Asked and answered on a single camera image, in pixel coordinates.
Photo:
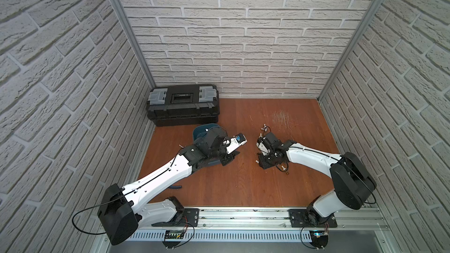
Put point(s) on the teal plastic storage bin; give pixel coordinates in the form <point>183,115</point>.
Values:
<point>201,130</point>

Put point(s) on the black plastic toolbox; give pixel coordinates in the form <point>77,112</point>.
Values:
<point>183,105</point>

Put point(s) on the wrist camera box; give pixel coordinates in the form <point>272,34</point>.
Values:
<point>263,145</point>
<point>232,144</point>

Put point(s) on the right controller board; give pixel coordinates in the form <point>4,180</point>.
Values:
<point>319,239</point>

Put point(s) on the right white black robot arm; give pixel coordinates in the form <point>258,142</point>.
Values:
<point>353,184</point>

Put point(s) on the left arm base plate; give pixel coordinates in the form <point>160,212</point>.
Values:
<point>189,216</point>

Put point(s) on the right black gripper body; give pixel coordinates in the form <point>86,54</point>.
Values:
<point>268,160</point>

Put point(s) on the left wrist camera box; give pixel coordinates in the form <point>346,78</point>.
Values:
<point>232,144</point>

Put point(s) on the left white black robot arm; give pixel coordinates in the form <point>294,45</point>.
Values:
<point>123,210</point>

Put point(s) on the aluminium frame rail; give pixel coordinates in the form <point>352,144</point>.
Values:
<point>258,218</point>

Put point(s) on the controller board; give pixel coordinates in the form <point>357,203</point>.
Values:
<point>173,238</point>
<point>319,239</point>

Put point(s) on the left controller board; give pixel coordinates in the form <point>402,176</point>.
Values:
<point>173,238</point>

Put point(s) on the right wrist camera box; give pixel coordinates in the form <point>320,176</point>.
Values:
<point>263,145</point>

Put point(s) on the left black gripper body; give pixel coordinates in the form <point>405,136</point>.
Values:
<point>227,159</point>

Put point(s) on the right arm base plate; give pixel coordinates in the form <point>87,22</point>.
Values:
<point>302,217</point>

